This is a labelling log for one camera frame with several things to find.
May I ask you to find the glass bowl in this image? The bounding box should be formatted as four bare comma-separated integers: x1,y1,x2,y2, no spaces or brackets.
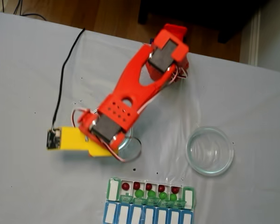
186,126,235,177
116,126,134,154

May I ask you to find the green weekly pill organiser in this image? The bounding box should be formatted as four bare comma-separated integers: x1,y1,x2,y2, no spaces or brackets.
106,177,196,210

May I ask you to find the blue weekly pill organiser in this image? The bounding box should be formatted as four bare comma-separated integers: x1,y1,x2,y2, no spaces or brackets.
103,202,193,224

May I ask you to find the white table cloth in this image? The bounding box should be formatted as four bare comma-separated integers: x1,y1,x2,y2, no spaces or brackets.
0,11,280,224

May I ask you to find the black furniture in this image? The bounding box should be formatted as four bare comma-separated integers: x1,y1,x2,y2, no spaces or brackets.
137,0,271,44

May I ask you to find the white red servo wire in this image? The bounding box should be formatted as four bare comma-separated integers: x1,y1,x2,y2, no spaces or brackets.
112,65,189,163

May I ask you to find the camera board on yellow mount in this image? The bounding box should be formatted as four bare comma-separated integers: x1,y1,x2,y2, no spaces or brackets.
46,126,90,152

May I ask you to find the white gripper motor wire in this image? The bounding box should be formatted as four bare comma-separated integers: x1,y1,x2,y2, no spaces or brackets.
71,108,92,128

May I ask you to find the black camera cable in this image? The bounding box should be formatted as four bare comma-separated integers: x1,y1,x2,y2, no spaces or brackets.
51,28,86,133

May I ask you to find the black floor cable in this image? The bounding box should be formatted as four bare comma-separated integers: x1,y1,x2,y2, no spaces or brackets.
1,0,47,21

